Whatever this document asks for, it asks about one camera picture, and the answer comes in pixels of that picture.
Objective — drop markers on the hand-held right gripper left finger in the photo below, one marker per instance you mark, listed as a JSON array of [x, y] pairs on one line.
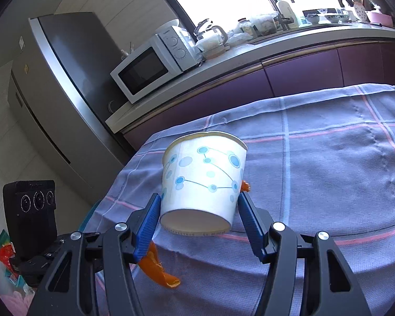
[[148, 223]]

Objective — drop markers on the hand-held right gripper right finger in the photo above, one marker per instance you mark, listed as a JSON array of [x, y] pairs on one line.
[[250, 223]]

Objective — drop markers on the long orange peel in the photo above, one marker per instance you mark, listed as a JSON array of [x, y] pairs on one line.
[[158, 270]]

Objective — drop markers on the blue plastic bin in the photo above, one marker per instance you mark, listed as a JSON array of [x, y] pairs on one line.
[[89, 215]]

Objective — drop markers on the blue dotted paper cup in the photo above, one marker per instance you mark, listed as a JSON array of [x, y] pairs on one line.
[[200, 184]]

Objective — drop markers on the small orange peel piece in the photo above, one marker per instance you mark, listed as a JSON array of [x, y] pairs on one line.
[[246, 186]]

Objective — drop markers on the colourful packaging pile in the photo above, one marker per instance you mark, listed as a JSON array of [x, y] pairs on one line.
[[6, 256]]

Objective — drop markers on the plaid purple tablecloth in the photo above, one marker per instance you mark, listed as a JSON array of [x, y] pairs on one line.
[[316, 171]]

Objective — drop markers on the grey refrigerator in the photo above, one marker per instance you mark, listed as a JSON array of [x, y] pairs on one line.
[[52, 105]]

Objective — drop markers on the white microwave oven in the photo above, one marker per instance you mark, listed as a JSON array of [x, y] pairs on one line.
[[141, 69]]

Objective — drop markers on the purple base cabinets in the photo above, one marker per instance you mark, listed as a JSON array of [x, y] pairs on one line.
[[299, 72]]

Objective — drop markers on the beige kitchen counter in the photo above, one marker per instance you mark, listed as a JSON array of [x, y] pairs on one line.
[[250, 56]]

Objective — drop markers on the small cup with sticks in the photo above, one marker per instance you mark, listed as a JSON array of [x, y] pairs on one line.
[[125, 54]]

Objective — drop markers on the clear crumpled plastic bag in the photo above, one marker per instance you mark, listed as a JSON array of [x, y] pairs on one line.
[[238, 38]]

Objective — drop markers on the glass electric kettle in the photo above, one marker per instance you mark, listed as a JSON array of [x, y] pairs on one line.
[[212, 41]]

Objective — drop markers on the glass jar dark lid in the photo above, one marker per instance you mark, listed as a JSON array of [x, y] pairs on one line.
[[245, 26]]

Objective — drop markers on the clear container brown contents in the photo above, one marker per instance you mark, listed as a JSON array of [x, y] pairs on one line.
[[265, 24]]

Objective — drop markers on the steel sink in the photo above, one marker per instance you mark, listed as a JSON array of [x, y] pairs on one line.
[[316, 28]]

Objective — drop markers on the white soap bottle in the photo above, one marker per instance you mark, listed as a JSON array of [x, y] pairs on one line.
[[286, 11]]

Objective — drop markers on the blue white porcelain bowl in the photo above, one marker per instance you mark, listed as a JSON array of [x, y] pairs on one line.
[[337, 16]]

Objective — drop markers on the white dotted utensil holder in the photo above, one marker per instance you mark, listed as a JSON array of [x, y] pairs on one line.
[[359, 10]]

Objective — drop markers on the pink bowl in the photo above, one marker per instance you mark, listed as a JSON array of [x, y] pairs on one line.
[[378, 18]]

